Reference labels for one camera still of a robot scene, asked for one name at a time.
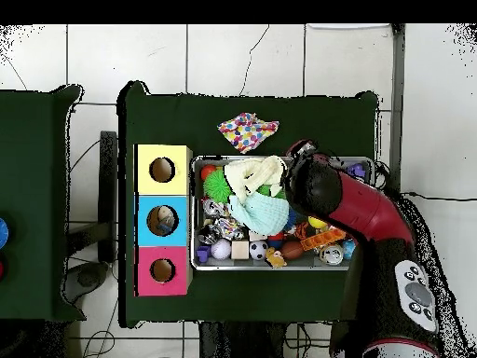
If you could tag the brown monkey plush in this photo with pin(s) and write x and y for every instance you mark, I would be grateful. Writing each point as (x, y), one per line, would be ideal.
(274, 259)

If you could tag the green spiky ball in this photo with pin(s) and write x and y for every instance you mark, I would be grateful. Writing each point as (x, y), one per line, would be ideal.
(216, 185)

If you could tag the polka dot cloth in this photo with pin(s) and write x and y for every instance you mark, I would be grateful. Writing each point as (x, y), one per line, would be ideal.
(248, 130)

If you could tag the wooden box with three holes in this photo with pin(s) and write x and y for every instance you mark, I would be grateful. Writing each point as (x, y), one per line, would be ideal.
(143, 205)

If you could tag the black upright panel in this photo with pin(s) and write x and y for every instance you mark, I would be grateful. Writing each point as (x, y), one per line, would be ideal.
(109, 194)

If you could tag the yellow ball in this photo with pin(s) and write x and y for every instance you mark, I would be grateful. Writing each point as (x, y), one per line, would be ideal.
(317, 222)

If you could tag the small soccer ball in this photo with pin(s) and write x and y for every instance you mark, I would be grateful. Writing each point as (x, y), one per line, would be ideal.
(258, 250)

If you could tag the small brown football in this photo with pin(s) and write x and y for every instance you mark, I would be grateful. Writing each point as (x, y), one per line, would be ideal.
(291, 250)

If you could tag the white baseball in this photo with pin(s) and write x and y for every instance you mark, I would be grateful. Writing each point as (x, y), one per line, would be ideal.
(220, 248)

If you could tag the side table with green cloth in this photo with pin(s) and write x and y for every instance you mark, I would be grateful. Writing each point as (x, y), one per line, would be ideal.
(37, 186)

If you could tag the dark green tablecloth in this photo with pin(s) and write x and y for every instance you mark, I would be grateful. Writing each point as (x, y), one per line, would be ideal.
(171, 119)

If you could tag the wooden cube block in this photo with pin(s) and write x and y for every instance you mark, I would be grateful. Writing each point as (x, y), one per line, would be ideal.
(240, 250)

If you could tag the cream cloth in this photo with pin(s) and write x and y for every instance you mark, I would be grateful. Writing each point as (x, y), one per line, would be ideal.
(253, 175)

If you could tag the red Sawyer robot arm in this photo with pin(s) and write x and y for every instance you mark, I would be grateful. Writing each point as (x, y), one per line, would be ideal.
(365, 212)

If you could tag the orange plastic toy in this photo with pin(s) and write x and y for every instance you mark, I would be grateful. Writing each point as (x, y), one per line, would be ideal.
(322, 239)

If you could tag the mint green cloth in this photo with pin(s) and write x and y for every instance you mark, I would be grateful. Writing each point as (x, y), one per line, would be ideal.
(262, 215)

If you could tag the blue round object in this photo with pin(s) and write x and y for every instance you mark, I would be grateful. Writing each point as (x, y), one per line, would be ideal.
(3, 233)

